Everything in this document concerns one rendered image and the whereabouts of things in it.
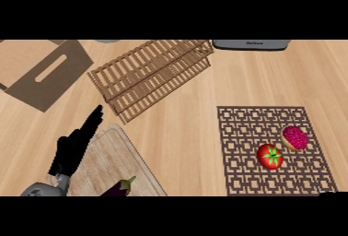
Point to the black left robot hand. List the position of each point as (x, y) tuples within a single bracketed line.
[(74, 144)]

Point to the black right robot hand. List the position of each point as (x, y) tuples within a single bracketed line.
[(334, 194)]

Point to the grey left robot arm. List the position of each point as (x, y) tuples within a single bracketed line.
[(48, 188)]

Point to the brown patterned placemat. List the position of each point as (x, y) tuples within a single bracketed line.
[(268, 178)]

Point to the red tomato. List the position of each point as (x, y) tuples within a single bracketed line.
[(271, 156)]

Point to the wooden tiered shelf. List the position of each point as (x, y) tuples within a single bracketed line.
[(153, 76)]

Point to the pale wooden cutting board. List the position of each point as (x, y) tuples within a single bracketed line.
[(113, 166)]

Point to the purple eggplant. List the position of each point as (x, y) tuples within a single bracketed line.
[(119, 189)]

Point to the brown open drawer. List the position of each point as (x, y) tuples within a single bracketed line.
[(39, 73)]

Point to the small grey round object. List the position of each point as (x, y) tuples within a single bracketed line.
[(108, 41)]

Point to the dark grey appliance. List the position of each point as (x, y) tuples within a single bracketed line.
[(251, 44)]

